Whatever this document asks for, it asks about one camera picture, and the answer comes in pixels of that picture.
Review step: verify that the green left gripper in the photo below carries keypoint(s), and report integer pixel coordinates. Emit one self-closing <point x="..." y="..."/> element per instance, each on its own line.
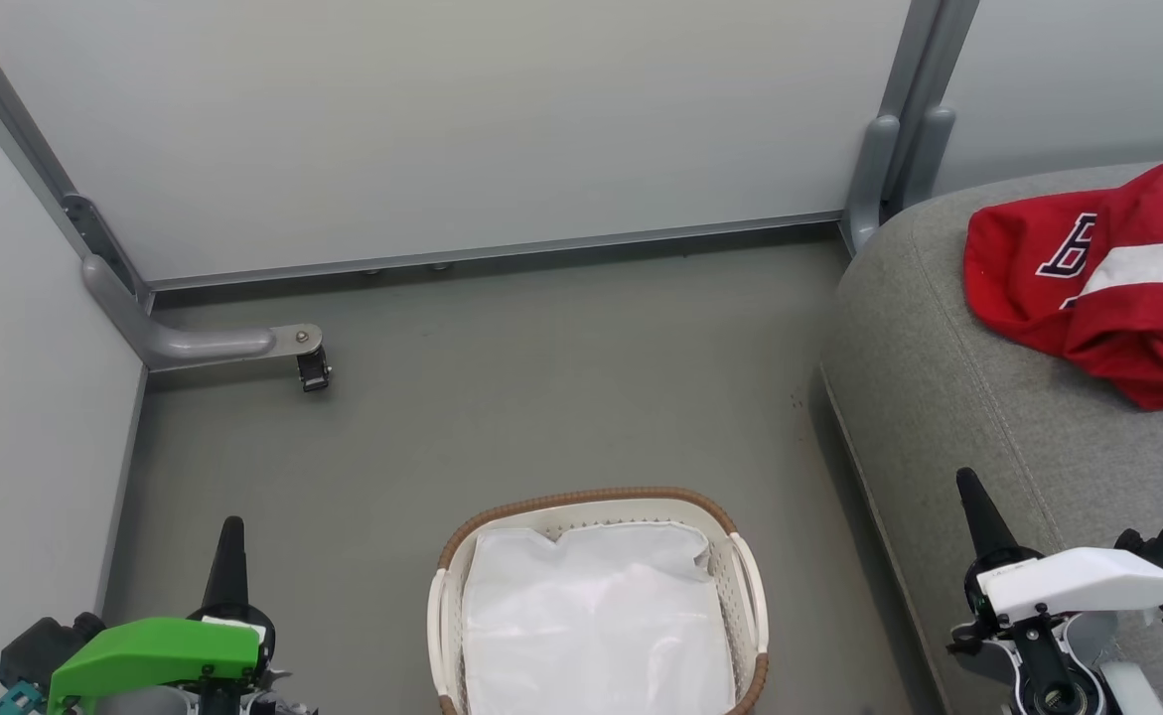
<point x="154" y="650"/>

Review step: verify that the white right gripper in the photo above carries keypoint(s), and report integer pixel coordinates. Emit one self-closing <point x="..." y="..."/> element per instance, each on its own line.
<point x="1078" y="581"/>

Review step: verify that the red sports jersey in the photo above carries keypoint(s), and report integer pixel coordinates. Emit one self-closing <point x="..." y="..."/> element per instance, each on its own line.
<point x="1127" y="288"/>

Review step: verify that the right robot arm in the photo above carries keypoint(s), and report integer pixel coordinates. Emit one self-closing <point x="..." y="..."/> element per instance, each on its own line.
<point x="1048" y="665"/>

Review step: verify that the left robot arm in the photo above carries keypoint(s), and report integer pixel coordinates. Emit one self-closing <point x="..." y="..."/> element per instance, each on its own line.
<point x="214" y="695"/>

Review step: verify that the grey fabric sofa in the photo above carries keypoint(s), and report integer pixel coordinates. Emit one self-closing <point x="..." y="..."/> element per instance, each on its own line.
<point x="968" y="417"/>

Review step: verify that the black caster wheel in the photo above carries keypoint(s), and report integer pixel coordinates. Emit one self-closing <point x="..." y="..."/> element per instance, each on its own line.
<point x="313" y="371"/>

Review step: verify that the grey partition support foot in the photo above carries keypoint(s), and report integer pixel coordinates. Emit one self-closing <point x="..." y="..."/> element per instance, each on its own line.
<point x="199" y="344"/>

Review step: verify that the white wicker-rim laundry basket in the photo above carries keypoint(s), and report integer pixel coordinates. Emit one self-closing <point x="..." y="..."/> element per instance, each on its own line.
<point x="447" y="616"/>

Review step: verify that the white basket liner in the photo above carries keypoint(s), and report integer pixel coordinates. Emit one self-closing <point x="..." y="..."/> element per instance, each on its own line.
<point x="591" y="626"/>

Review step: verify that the grey partition corner post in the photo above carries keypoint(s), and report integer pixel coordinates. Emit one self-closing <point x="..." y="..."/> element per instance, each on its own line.
<point x="15" y="129"/>
<point x="909" y="119"/>

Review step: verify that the grey partition base rail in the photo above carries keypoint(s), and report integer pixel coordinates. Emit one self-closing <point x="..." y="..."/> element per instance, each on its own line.
<point x="492" y="250"/>

